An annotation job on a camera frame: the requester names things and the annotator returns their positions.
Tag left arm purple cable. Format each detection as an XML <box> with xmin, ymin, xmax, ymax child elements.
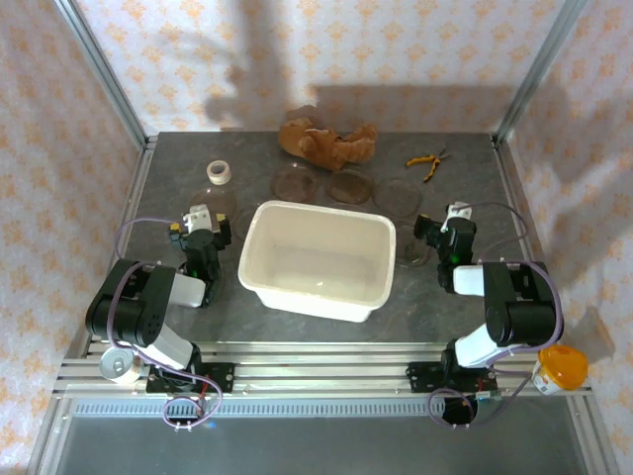
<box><xmin>106</xmin><ymin>217</ymin><xmax>224</xmax><ymax>431</ymax></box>

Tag beige tape roll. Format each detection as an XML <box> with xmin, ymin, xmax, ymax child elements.
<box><xmin>206</xmin><ymin>158</ymin><xmax>233</xmax><ymax>186</ymax></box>

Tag silver tin can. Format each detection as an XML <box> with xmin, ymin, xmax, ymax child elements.
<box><xmin>98</xmin><ymin>344</ymin><xmax>144</xmax><ymax>386</ymax></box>

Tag yellow handled pliers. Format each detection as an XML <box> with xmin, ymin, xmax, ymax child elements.
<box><xmin>406</xmin><ymin>147</ymin><xmax>452</xmax><ymax>184</ymax></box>

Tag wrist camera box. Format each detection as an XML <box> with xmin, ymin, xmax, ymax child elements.
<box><xmin>181</xmin><ymin>205</ymin><xmax>215</xmax><ymax>233</ymax></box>
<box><xmin>442</xmin><ymin>201</ymin><xmax>474</xmax><ymax>232</ymax></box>

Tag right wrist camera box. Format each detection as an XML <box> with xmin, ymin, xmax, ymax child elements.
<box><xmin>442</xmin><ymin>201</ymin><xmax>474</xmax><ymax>232</ymax></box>

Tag orange lidded cup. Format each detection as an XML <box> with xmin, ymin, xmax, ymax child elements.
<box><xmin>531</xmin><ymin>344</ymin><xmax>589</xmax><ymax>396</ymax></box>

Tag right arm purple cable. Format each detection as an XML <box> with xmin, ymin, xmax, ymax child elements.
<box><xmin>427</xmin><ymin>201</ymin><xmax>565</xmax><ymax>429</ymax></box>

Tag aluminium frame post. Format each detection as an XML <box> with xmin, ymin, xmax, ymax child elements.
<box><xmin>51</xmin><ymin>0</ymin><xmax>159</xmax><ymax>149</ymax></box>
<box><xmin>492</xmin><ymin>0</ymin><xmax>592</xmax><ymax>147</ymax></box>

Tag aluminium side rail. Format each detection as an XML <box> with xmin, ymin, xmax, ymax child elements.
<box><xmin>63</xmin><ymin>138</ymin><xmax>158</xmax><ymax>360</ymax></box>
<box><xmin>490</xmin><ymin>136</ymin><xmax>592</xmax><ymax>392</ymax></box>

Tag brown plush teddy bear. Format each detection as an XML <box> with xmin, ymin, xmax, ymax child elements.
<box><xmin>277</xmin><ymin>106</ymin><xmax>380</xmax><ymax>172</ymax></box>

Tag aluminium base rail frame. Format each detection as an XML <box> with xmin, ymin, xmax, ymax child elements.
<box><xmin>51</xmin><ymin>339</ymin><xmax>594</xmax><ymax>400</ymax></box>

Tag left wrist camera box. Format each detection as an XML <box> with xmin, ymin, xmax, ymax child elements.
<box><xmin>181</xmin><ymin>205</ymin><xmax>215</xmax><ymax>233</ymax></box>

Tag slotted metal strip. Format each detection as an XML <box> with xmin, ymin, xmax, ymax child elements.
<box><xmin>73</xmin><ymin>401</ymin><xmax>578</xmax><ymax>418</ymax></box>

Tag white plastic bin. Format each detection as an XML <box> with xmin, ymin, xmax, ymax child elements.
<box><xmin>237</xmin><ymin>199</ymin><xmax>398</xmax><ymax>324</ymax></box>

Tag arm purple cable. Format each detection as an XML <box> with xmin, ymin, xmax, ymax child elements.
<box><xmin>106</xmin><ymin>217</ymin><xmax>224</xmax><ymax>431</ymax></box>
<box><xmin>427</xmin><ymin>201</ymin><xmax>565</xmax><ymax>429</ymax></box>

